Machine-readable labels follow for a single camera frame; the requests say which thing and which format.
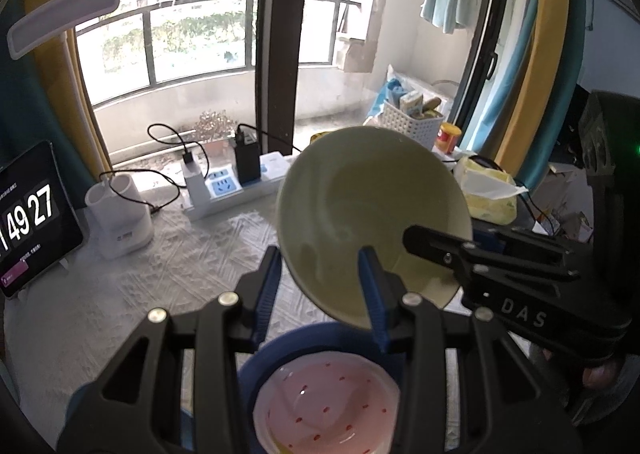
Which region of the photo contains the cream bowl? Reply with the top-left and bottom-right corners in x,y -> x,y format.
275,127 -> 474,330

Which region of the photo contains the orange jar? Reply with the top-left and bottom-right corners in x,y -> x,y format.
434,122 -> 462,155

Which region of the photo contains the black power adapter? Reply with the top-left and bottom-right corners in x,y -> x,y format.
234,131 -> 262,183

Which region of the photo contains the balcony railing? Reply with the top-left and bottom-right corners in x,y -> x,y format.
74,0 -> 362,105

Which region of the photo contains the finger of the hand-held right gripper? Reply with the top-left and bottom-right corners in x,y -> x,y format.
402,224 -> 582,285

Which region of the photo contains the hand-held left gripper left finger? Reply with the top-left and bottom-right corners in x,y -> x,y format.
56,245 -> 284,454

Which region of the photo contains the blue bowl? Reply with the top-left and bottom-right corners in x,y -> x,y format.
236,321 -> 409,454

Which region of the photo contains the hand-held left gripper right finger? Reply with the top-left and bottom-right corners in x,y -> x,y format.
357,245 -> 586,454

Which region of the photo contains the person's right hand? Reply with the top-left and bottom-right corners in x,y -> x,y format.
580,360 -> 626,391

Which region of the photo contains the white textured tablecloth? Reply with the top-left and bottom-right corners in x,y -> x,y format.
0,203 -> 501,454

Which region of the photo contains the yellow tissue pack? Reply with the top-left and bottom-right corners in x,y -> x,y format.
452,155 -> 530,225

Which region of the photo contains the black lamp cable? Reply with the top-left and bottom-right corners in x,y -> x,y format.
106,168 -> 187,215

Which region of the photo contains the white power strip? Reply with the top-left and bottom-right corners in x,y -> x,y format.
182,151 -> 302,221

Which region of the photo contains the balcony cardboard box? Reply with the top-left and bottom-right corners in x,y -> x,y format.
334,36 -> 374,73

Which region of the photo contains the white desk lamp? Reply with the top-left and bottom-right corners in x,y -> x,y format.
7,0 -> 154,261

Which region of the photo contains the black adapter cable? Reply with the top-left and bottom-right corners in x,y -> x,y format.
237,123 -> 307,153

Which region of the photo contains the yellow and white carton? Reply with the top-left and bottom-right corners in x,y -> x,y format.
399,90 -> 427,115

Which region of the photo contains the black charger cable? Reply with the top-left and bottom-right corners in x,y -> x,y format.
147,122 -> 207,165

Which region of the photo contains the white charger plug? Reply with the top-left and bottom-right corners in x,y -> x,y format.
182,163 -> 209,215

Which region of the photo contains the blue plastic package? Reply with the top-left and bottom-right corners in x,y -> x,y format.
367,64 -> 417,125

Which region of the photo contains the black tablet with clock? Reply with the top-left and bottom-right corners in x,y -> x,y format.
0,140 -> 85,299

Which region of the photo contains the yellow curtain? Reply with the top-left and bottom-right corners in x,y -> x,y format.
492,0 -> 587,171
22,0 -> 114,181

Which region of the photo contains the white bowl with pink inside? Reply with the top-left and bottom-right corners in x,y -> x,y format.
252,353 -> 401,454

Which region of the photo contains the white perforated basket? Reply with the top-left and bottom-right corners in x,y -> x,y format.
382,100 -> 444,151

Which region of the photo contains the potted dry plant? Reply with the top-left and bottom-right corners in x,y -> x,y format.
192,109 -> 239,157

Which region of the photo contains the dark door frame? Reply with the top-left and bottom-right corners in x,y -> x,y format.
253,0 -> 309,155

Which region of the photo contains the teal curtain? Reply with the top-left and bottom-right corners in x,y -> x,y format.
0,0 -> 32,165
494,0 -> 547,135

